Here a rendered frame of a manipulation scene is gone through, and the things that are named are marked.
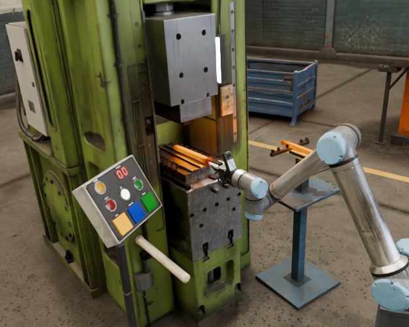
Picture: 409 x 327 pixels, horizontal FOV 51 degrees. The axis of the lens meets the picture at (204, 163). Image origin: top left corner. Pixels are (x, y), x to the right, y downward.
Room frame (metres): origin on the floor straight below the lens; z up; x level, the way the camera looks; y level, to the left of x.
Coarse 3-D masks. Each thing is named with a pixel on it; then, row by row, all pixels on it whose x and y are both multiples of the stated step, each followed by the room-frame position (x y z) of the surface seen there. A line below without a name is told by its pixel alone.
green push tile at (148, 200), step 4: (148, 192) 1.76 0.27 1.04; (144, 196) 1.72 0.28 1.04; (148, 196) 1.73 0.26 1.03; (152, 196) 1.75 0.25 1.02; (144, 200) 1.70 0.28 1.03; (148, 200) 1.71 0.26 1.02; (152, 200) 1.73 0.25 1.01; (144, 204) 1.69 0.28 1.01; (148, 204) 1.70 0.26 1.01; (152, 204) 1.72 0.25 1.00; (156, 204) 1.73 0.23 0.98; (148, 208) 1.68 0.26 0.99; (152, 208) 1.70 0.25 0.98; (148, 212) 1.68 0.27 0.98
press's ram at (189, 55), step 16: (160, 16) 2.19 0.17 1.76; (176, 16) 2.14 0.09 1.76; (192, 16) 2.11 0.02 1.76; (208, 16) 2.16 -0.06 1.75; (160, 32) 2.03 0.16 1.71; (176, 32) 2.04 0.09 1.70; (192, 32) 2.10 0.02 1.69; (208, 32) 2.16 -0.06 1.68; (160, 48) 2.04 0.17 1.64; (176, 48) 2.04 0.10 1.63; (192, 48) 2.10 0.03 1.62; (208, 48) 2.16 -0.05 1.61; (160, 64) 2.05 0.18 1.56; (176, 64) 2.04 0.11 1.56; (192, 64) 2.09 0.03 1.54; (208, 64) 2.15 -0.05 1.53; (160, 80) 2.06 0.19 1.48; (176, 80) 2.03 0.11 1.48; (192, 80) 2.09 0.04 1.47; (208, 80) 2.15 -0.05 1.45; (160, 96) 2.07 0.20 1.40; (176, 96) 2.03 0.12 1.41; (192, 96) 2.08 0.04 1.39; (208, 96) 2.15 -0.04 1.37
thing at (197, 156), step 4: (176, 148) 2.28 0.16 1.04; (180, 148) 2.26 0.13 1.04; (184, 148) 2.26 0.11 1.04; (184, 152) 2.22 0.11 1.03; (188, 152) 2.19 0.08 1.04; (192, 152) 2.18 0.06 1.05; (196, 152) 2.17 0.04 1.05; (192, 156) 2.16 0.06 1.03; (196, 156) 2.13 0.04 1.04; (200, 156) 2.11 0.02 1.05; (204, 156) 2.11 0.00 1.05; (200, 160) 2.10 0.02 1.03; (204, 160) 2.06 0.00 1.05; (208, 160) 2.05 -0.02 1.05; (212, 160) 2.04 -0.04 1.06; (216, 160) 2.03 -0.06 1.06; (208, 164) 2.05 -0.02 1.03; (220, 164) 1.99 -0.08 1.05
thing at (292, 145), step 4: (284, 140) 2.46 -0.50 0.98; (284, 144) 2.43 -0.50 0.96; (288, 144) 2.40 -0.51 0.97; (292, 144) 2.39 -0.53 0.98; (296, 144) 2.38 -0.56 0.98; (292, 148) 2.37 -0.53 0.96; (296, 148) 2.34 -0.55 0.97; (300, 148) 2.32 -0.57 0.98; (304, 148) 2.32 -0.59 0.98; (304, 152) 2.29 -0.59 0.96; (308, 152) 2.26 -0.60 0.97
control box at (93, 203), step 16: (128, 160) 1.79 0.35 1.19; (96, 176) 1.63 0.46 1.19; (112, 176) 1.67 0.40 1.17; (128, 176) 1.73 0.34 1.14; (144, 176) 1.80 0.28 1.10; (80, 192) 1.54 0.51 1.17; (96, 192) 1.56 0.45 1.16; (112, 192) 1.61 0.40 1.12; (144, 192) 1.74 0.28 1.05; (96, 208) 1.51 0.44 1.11; (144, 208) 1.68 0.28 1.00; (96, 224) 1.52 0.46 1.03; (112, 224) 1.51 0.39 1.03; (112, 240) 1.48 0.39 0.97
